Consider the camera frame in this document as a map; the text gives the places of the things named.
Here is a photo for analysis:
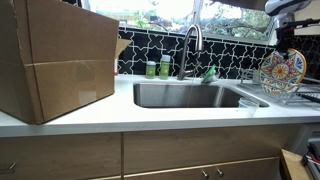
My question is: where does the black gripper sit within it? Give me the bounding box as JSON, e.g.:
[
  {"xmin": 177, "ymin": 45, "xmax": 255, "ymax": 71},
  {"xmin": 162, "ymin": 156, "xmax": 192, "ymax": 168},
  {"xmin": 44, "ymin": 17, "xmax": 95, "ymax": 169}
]
[{"xmin": 275, "ymin": 27, "xmax": 298, "ymax": 61}]

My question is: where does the colourful patterned ceramic plate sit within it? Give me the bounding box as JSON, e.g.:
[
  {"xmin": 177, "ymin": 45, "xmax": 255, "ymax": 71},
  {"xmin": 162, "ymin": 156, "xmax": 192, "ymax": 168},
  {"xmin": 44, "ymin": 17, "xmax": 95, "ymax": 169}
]
[{"xmin": 259, "ymin": 48, "xmax": 308, "ymax": 95}]

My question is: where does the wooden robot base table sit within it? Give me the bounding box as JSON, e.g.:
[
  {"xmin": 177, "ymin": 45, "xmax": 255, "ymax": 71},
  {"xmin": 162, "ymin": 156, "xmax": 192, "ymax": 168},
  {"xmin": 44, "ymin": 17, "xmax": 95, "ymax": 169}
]
[{"xmin": 279, "ymin": 148, "xmax": 312, "ymax": 180}]

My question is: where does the green dish sponge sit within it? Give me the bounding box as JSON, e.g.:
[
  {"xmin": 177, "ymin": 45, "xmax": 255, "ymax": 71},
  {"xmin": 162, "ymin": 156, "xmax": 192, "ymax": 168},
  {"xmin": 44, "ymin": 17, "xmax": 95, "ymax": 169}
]
[{"xmin": 200, "ymin": 64, "xmax": 220, "ymax": 84}]

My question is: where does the clear plastic cup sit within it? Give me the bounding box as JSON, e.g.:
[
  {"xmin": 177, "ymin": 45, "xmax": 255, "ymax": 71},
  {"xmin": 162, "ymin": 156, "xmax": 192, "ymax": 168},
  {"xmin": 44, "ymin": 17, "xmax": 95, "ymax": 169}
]
[{"xmin": 238, "ymin": 97, "xmax": 260, "ymax": 118}]

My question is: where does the curved steel kitchen faucet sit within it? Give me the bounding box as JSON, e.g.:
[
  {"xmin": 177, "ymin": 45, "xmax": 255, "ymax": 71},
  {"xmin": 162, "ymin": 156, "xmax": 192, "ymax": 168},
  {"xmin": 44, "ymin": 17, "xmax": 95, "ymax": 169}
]
[{"xmin": 177, "ymin": 23, "xmax": 204, "ymax": 81}]

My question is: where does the tall green soap bottle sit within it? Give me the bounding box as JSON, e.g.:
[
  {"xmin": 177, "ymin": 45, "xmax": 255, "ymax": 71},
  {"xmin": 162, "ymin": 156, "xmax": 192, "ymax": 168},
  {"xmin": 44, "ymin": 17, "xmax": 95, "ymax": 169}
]
[{"xmin": 159, "ymin": 54, "xmax": 172, "ymax": 80}]

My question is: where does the kitchen window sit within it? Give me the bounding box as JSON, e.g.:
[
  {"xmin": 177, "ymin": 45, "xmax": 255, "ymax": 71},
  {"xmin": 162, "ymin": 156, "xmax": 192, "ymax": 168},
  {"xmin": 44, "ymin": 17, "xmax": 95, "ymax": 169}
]
[{"xmin": 81, "ymin": 0, "xmax": 279, "ymax": 43}]

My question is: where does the stainless steel sink basin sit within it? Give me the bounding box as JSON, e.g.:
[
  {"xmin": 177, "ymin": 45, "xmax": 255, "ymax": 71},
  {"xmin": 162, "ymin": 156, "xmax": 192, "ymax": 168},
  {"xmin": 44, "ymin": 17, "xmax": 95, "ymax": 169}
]
[{"xmin": 133, "ymin": 81, "xmax": 270, "ymax": 109}]

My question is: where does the short green soap bottle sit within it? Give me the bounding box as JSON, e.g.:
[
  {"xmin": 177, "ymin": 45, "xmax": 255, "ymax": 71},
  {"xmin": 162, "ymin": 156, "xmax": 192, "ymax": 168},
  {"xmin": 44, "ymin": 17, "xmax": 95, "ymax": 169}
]
[{"xmin": 145, "ymin": 60, "xmax": 157, "ymax": 80}]

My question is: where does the large brown cardboard box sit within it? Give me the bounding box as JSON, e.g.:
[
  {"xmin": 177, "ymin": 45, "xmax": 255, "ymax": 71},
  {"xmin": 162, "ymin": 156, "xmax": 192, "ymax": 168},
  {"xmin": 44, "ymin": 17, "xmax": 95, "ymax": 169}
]
[{"xmin": 0, "ymin": 0, "xmax": 133, "ymax": 125}]

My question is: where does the wooden cabinet drawer front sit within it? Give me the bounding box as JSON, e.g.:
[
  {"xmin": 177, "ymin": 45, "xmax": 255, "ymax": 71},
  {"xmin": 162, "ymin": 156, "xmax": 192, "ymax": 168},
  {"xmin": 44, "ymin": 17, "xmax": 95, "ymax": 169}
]
[{"xmin": 0, "ymin": 132, "xmax": 122, "ymax": 180}]

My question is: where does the metal wire dish rack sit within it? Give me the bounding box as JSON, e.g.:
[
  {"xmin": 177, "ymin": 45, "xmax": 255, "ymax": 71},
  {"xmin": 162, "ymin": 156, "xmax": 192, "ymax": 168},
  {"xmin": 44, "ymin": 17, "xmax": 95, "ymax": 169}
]
[{"xmin": 237, "ymin": 68, "xmax": 320, "ymax": 108}]

